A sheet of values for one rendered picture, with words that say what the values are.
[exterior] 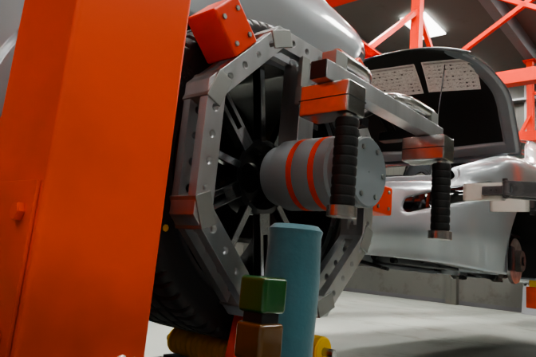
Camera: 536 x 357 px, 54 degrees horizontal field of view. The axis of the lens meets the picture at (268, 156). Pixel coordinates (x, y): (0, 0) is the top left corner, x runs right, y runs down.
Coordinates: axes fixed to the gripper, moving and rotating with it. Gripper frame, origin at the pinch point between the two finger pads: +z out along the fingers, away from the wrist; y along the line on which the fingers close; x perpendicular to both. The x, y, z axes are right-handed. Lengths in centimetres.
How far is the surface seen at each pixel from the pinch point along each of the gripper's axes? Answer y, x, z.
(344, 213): -35.7, -7.8, 6.5
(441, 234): -2.0, -7.0, 7.0
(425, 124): -4.8, 13.8, 9.5
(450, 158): 0.2, 8.1, 6.6
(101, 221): -65, -13, 20
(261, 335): -53, -23, 5
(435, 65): 275, 152, 135
